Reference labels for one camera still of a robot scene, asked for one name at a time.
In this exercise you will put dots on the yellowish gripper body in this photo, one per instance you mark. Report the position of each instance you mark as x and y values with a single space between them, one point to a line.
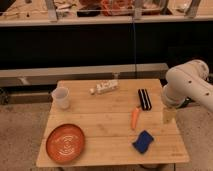
168 115

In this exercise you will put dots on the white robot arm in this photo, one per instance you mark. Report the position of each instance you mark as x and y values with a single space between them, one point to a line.
184 81

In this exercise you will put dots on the orange toy carrot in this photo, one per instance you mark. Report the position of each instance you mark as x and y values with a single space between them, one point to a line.
134 117

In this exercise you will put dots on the blue sponge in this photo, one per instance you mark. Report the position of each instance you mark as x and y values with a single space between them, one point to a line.
143 141

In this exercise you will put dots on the wooden table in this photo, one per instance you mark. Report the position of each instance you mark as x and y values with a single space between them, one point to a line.
105 120

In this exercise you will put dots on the white tube bottle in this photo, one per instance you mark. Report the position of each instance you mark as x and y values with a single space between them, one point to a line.
104 87

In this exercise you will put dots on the orange plate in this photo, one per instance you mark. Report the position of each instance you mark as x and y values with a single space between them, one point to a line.
65 143

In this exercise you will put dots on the metal shelf rail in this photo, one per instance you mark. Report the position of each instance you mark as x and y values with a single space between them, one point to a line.
50 76

